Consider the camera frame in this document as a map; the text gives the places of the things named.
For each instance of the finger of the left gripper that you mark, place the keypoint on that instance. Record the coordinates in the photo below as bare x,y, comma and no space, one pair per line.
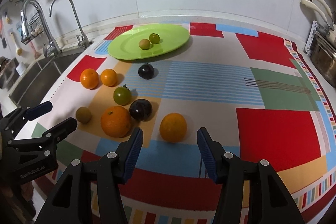
40,110
59,132

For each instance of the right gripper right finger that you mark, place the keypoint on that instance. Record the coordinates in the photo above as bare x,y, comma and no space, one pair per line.
269,198

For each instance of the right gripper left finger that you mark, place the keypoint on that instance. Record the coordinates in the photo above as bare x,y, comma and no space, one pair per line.
70,199

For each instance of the brown-green kiwi fruit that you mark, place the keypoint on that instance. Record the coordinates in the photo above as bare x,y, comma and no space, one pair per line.
83,115
145,44

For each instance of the large orange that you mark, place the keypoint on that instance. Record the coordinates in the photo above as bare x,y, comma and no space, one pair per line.
115,121
89,79

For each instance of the green tomato with stem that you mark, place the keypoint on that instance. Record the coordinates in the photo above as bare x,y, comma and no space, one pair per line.
122,95

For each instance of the dark plum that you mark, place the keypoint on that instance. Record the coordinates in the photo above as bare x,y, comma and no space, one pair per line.
146,71
140,109

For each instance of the small orange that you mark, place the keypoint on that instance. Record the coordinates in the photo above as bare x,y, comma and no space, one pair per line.
173,128

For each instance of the small green fruit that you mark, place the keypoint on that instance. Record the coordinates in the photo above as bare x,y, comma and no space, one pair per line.
154,38

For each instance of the stainless steel sink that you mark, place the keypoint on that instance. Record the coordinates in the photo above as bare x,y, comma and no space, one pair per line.
35,84

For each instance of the large chrome pull-down faucet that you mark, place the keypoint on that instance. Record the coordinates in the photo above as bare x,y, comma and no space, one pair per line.
29,31

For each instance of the slim curved chrome faucet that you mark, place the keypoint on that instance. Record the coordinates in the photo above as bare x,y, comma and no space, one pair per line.
66,18

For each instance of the colourful patterned table mat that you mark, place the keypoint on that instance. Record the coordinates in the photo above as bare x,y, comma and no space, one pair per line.
257,94

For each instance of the green plate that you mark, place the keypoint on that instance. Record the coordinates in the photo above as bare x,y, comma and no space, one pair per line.
125,46

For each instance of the steel pot on rack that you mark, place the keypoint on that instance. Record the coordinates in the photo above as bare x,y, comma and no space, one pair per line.
326,68

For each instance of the metal dish rack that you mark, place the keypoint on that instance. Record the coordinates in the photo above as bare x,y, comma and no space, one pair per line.
317,44

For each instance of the wire sink caddy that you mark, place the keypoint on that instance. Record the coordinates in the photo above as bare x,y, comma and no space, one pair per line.
35,26

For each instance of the cream pan handle lower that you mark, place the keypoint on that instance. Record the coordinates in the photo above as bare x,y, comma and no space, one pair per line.
314,7

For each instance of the cream pan handle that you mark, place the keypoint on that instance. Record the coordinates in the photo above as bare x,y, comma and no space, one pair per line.
327,8
314,7

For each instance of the cream pan handle upper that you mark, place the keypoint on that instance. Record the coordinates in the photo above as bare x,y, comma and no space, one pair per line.
327,8

